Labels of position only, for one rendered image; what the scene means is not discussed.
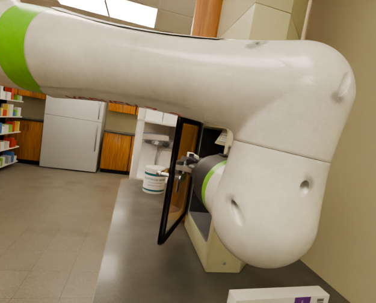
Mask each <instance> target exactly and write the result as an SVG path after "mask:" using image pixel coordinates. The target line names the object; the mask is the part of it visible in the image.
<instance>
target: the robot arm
mask: <svg viewBox="0 0 376 303"><path fill-rule="evenodd" d="M53 8H56V9H57V10H56V9H53ZM53 8H48V7H42V6H38V5H32V4H27V3H23V2H20V1H19V0H0V86H3V87H9V88H15V89H18V90H25V91H31V92H36V93H43V94H46V95H48V96H50V97H53V98H59V99H78V100H91V101H97V102H107V103H116V104H120V105H128V106H134V107H138V108H144V109H149V110H153V111H158V112H163V113H167V114H171V115H176V116H179V117H183V118H188V119H191V120H195V121H199V122H202V123H206V124H208V123H212V124H215V125H218V126H221V127H225V128H227V129H229V130H230V131H231V132H232V134H233V142H232V145H229V146H228V149H227V152H226V154H222V153H219V154H217V155H212V156H207V157H205V158H199V157H198V156H197V155H196V154H194V153H192V152H187V156H182V157H181V159H180V160H178V161H176V167H175V171H174V173H176V174H181V173H182V174H185V172H187V174H188V175H189V176H191V177H192V178H193V186H194V191H195V193H196V196H197V197H198V199H199V200H200V201H201V202H202V204H203V205H204V206H205V208H206V209H207V210H208V212H209V213H210V214H211V216H212V220H213V224H214V228H215V231H216V233H217V236H218V238H219V239H220V241H221V243H222V244H223V245H224V246H225V248H226V249H227V250H228V251H229V252H230V253H231V254H232V255H233V256H235V257H236V258H237V259H239V260H240V261H242V262H244V263H246V264H249V265H252V266H255V267H259V268H267V269H272V268H281V267H284V266H287V265H290V264H292V263H293V262H296V261H297V260H299V259H300V258H302V256H304V255H305V253H307V252H308V250H309V249H310V247H311V246H312V244H313V242H314V240H315V238H316V235H317V232H318V226H319V219H320V214H321V208H322V201H323V198H324V192H325V186H326V181H327V177H328V172H329V169H330V165H331V164H330V163H331V162H332V159H333V156H334V153H335V150H336V147H337V144H338V142H339V139H340V137H341V135H342V132H343V129H344V127H345V124H346V122H347V120H348V117H349V115H350V112H351V110H352V108H353V105H354V101H355V98H356V80H355V76H354V73H353V70H352V68H351V66H350V64H349V63H348V61H347V60H346V59H345V57H344V56H343V55H342V54H341V53H340V52H338V51H337V50H336V49H334V48H332V47H331V46H329V45H327V44H324V43H321V42H318V41H311V40H235V39H227V40H225V39H223V38H212V37H199V36H193V35H182V34H173V33H167V32H160V31H152V30H148V29H141V28H136V27H131V26H126V25H121V24H118V23H112V22H107V21H104V20H100V19H96V18H93V17H89V16H85V15H83V14H78V13H75V12H72V11H69V10H66V9H63V8H59V7H53ZM234 140H235V141H234ZM239 141H240V142H239ZM246 143H247V144H246ZM322 161H323V162H322ZM327 162H328V163H327Z"/></svg>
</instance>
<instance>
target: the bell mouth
mask: <svg viewBox="0 0 376 303"><path fill-rule="evenodd" d="M226 138H227V129H223V131H222V132H221V134H220V136H219V137H218V138H217V140H216V141H215V143H216V144H219V145H224V146H225V144H226Z"/></svg>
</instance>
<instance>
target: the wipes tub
mask: <svg viewBox="0 0 376 303"><path fill-rule="evenodd" d="M164 168H165V167H162V166H159V165H146V169H145V173H144V181H143V191H144V192H146V193H149V194H162V193H163V192H164V186H165V180H166V177H164V176H157V175H156V171H159V170H162V169H164Z"/></svg>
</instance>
